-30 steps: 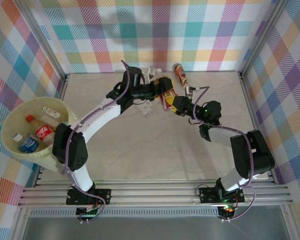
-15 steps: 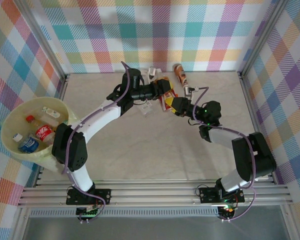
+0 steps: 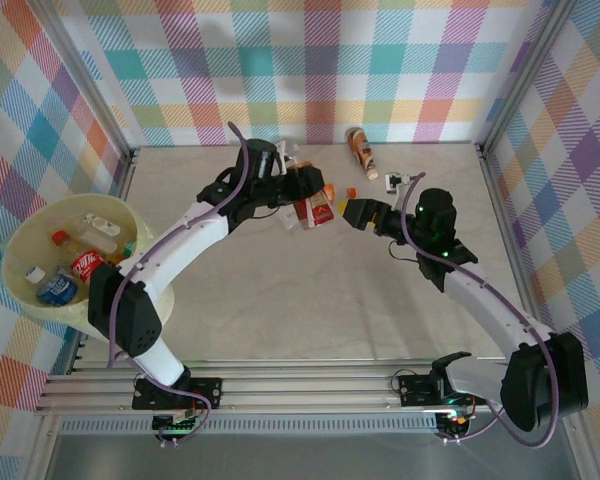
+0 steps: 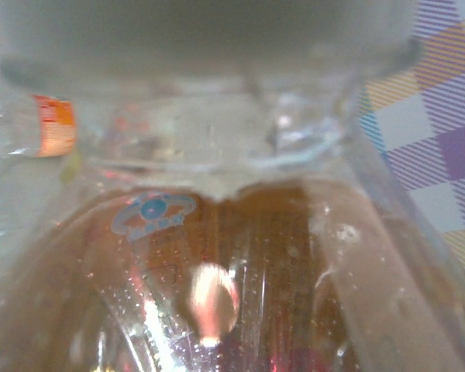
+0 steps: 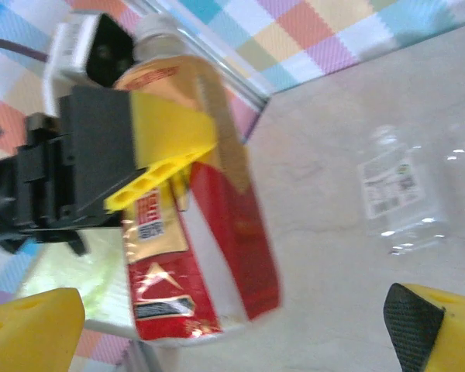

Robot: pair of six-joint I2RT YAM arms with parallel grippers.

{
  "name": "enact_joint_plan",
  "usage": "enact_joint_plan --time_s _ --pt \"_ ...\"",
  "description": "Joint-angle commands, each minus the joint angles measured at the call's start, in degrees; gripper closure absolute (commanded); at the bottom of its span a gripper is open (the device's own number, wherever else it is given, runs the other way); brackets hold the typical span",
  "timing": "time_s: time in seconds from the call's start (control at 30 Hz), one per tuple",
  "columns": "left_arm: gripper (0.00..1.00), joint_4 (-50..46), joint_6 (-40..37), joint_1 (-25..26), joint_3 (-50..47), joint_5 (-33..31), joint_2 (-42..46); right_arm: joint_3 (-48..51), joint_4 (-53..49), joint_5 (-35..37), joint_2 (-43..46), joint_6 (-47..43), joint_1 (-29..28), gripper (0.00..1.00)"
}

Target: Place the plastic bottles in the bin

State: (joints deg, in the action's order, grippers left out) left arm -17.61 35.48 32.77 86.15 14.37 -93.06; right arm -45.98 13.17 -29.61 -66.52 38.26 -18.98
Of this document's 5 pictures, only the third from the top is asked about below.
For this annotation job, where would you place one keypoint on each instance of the clear plastic box white label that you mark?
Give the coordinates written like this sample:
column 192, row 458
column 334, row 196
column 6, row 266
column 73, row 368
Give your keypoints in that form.
column 289, row 220

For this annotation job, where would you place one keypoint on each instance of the clear bottle orange label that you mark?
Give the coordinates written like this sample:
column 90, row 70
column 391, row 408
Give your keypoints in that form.
column 330, row 194

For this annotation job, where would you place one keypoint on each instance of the brown label bottle beige cap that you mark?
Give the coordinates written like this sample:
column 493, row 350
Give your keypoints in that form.
column 362, row 150

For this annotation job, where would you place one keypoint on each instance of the green label bottle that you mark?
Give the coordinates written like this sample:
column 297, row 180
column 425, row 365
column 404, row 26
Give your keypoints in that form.
column 130, row 247

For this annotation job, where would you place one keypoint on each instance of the gold label bottle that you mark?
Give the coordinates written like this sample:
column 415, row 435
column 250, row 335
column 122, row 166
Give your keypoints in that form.
column 114, row 258

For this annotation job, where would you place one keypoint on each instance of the clear bottle blue label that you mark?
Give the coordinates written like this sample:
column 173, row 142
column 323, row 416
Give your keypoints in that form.
column 57, row 291

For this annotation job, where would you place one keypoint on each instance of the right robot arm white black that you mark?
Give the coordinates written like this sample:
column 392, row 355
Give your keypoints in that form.
column 490, row 310

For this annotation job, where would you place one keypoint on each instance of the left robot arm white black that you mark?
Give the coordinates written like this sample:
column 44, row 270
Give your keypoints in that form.
column 180, row 245

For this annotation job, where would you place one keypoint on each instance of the pale yellow plastic bin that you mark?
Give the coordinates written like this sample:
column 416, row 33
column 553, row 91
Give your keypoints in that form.
column 45, row 225

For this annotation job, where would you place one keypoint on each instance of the small circuit board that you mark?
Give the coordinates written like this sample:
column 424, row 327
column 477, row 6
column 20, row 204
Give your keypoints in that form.
column 175, row 427
column 452, row 424

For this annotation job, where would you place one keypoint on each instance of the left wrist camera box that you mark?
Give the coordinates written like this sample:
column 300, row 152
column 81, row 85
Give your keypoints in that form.
column 282, row 150

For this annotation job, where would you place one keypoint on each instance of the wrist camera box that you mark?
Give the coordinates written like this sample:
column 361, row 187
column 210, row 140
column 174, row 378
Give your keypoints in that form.
column 282, row 150
column 392, row 182

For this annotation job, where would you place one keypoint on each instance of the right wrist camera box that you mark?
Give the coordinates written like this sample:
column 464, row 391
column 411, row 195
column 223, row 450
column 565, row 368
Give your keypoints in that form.
column 392, row 182

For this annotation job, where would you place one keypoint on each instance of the aluminium frame post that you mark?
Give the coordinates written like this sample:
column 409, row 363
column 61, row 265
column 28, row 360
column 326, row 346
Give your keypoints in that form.
column 91, row 85
column 523, row 75

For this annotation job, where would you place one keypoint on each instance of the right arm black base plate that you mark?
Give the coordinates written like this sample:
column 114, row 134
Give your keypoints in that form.
column 415, row 392

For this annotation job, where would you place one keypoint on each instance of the aluminium mounting rail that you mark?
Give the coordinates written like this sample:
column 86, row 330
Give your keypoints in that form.
column 305, row 390

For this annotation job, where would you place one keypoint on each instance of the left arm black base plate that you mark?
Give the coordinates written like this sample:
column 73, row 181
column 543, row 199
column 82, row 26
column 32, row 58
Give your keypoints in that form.
column 205, row 392

